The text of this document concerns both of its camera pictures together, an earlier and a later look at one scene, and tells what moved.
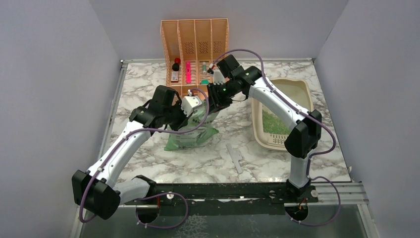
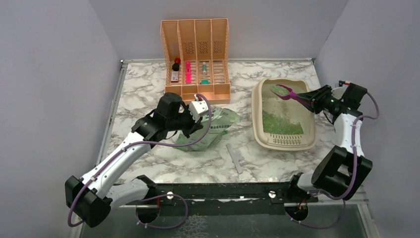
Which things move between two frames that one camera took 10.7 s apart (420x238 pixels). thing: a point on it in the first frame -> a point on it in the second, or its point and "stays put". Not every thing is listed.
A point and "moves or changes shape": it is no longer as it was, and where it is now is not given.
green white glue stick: x=204 y=68 stays put
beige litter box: x=271 y=130 stays put
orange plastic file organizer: x=189 y=47 stays put
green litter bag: x=194 y=138 moves or changes shape
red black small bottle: x=176 y=66 stays put
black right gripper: x=217 y=103 -> x=317 y=96
